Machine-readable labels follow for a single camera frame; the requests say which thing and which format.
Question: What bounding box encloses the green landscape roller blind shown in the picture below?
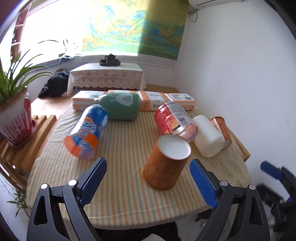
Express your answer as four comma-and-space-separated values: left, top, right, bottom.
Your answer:
80, 1, 189, 69

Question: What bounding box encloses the orange tissue pack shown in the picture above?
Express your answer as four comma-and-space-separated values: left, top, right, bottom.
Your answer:
108, 89, 171, 112
71, 90, 106, 111
165, 93, 196, 111

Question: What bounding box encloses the white air conditioner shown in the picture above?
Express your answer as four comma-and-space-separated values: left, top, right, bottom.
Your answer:
189, 0, 242, 9

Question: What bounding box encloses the black teapot on tray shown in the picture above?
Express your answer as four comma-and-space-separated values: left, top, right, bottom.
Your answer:
99, 54, 121, 67

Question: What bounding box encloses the small orange paper cup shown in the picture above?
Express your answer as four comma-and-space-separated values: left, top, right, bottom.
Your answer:
209, 116, 232, 150

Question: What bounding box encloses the left orange tissue pack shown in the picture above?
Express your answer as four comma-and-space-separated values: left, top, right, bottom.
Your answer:
71, 90, 106, 111

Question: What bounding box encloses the red white flower pot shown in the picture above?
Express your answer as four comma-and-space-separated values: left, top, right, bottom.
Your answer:
1, 87, 38, 148

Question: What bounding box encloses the green spider plant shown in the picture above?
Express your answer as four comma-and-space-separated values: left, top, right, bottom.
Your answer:
1, 50, 54, 106

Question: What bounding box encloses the right orange tissue pack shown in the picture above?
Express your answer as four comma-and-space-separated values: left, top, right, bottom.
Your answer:
165, 93, 196, 111

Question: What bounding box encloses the middle orange tissue pack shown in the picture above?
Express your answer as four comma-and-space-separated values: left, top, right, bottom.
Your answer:
108, 89, 171, 112

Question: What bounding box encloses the black bag on floor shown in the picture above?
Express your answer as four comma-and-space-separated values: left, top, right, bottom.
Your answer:
38, 71, 69, 98

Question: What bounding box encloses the green bottle with rabbit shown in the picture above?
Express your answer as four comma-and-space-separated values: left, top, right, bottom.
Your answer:
95, 92, 140, 121

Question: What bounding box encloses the red labelled plastic jar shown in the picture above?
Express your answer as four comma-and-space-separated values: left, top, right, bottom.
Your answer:
154, 102, 197, 143

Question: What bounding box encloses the wooden slatted plant stand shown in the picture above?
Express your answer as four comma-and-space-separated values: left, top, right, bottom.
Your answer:
1, 115, 57, 190

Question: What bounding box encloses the white plastic cup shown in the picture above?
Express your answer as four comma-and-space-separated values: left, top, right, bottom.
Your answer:
192, 115, 225, 158

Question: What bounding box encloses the striped yellow tablecloth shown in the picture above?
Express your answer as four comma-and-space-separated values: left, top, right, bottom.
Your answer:
25, 105, 252, 229

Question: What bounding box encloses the lace covered low table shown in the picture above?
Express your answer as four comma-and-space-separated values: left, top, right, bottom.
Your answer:
67, 62, 146, 94

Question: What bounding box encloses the white wall shelf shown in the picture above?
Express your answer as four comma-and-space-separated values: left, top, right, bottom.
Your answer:
11, 4, 32, 59

